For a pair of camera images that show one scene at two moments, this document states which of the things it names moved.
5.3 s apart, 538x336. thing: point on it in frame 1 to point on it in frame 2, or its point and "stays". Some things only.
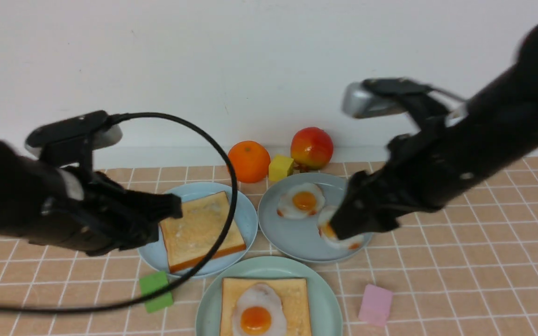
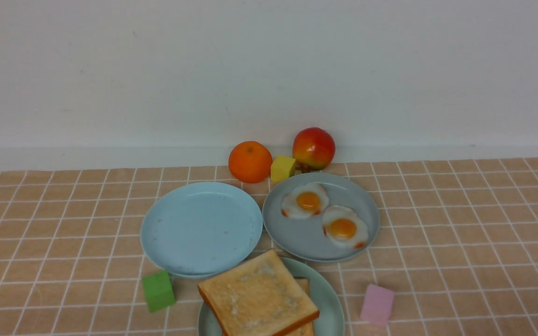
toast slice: [188, 240] to [258, 296]
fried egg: [301, 201] stays
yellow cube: [279, 167] stays
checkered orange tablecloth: [490, 261] stays
